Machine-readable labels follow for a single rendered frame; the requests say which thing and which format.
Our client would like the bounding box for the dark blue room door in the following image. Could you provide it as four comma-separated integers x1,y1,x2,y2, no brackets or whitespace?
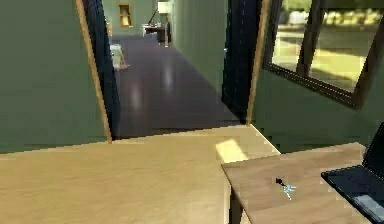
221,0,263,123

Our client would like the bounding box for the small dark side table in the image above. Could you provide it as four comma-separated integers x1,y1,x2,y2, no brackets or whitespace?
141,23,168,44

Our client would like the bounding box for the pale green chair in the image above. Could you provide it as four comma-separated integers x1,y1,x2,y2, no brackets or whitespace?
109,43,131,72

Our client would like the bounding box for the white floor lamp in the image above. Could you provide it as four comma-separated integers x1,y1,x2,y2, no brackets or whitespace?
157,1,173,48

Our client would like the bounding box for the brown wooden table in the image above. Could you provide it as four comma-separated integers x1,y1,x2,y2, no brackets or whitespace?
221,142,384,224

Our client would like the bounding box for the dark framed window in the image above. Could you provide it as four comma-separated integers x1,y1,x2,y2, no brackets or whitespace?
262,0,384,111

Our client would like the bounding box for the black open laptop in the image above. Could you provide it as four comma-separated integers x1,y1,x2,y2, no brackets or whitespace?
320,121,384,224

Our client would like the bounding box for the yellow framed wall picture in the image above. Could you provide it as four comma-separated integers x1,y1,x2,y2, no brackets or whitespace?
118,2,133,28

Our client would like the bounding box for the key ring with blue keys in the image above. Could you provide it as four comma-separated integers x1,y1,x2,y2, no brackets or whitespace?
275,177,298,201

